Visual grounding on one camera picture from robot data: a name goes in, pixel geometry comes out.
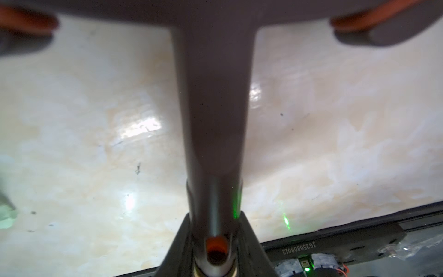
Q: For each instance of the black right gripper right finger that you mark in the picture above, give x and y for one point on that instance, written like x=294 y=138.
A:
x=252 y=259

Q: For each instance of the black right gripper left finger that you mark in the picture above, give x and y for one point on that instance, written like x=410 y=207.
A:
x=178 y=261

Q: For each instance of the dark brown hand brush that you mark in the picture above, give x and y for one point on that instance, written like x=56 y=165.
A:
x=214 y=45

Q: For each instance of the orange green scrap front right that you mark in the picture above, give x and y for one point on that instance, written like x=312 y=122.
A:
x=8 y=213

